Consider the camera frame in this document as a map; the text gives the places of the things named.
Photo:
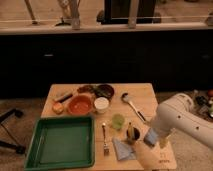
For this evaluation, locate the blue sponge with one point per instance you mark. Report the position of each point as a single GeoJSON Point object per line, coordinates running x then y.
{"type": "Point", "coordinates": [151, 138]}

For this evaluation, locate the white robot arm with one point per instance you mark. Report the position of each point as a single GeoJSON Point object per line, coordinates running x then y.
{"type": "Point", "coordinates": [177, 112]}

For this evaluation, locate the green plastic tray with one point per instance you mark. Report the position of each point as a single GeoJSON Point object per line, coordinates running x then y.
{"type": "Point", "coordinates": [61, 143]}

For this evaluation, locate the dark brown bowl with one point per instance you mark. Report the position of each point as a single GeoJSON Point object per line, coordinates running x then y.
{"type": "Point", "coordinates": [104, 90]}

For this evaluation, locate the dark red plate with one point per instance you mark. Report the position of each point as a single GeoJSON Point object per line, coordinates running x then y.
{"type": "Point", "coordinates": [86, 89]}

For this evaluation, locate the white cup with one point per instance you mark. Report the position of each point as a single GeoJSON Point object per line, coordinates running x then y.
{"type": "Point", "coordinates": [101, 104]}

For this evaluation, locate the wooden table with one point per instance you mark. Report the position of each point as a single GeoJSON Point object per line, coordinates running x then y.
{"type": "Point", "coordinates": [143, 97]}

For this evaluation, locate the orange bowl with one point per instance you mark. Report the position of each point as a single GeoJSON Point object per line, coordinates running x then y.
{"type": "Point", "coordinates": [79, 105]}

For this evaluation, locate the green cup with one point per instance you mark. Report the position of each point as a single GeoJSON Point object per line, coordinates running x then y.
{"type": "Point", "coordinates": [117, 121]}

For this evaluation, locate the orange round fruit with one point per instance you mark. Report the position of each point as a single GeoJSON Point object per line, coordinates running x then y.
{"type": "Point", "coordinates": [58, 108]}

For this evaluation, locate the banana in black cup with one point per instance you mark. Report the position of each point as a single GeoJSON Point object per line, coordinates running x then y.
{"type": "Point", "coordinates": [132, 133]}

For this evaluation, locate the metal fork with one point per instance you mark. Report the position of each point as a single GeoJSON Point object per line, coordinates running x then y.
{"type": "Point", "coordinates": [105, 146]}

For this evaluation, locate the blue folded cloth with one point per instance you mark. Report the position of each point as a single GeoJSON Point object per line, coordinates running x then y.
{"type": "Point", "coordinates": [123, 151]}

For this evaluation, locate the black tripod stand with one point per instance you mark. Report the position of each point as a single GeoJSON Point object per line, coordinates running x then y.
{"type": "Point", "coordinates": [19, 149]}

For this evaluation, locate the spoon with black handle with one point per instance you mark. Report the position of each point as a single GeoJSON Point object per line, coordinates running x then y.
{"type": "Point", "coordinates": [126, 98]}

